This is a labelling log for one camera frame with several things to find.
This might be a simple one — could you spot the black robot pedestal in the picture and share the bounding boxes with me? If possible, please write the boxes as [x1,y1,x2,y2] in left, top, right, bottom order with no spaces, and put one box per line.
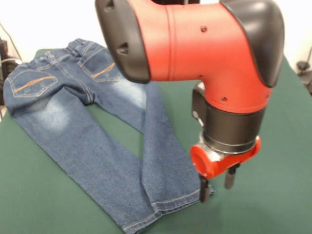
[153,0,203,4]

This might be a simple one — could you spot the dark green table cloth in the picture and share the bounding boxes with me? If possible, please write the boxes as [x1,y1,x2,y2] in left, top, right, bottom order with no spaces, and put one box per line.
[0,48,312,234]

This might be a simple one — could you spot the black cable tangle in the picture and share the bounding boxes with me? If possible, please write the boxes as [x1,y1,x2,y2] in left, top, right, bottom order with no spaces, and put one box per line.
[0,39,28,106]

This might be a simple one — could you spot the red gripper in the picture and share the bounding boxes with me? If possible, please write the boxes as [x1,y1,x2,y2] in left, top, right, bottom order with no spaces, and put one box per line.
[190,136,262,203]

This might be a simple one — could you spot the blue denim jeans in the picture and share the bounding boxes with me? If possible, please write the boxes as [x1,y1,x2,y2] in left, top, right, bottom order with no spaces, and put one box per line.
[2,38,216,234]

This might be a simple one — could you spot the dark grey stand foot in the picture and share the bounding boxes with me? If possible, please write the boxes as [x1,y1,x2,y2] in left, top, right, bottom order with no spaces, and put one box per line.
[296,60,312,96]

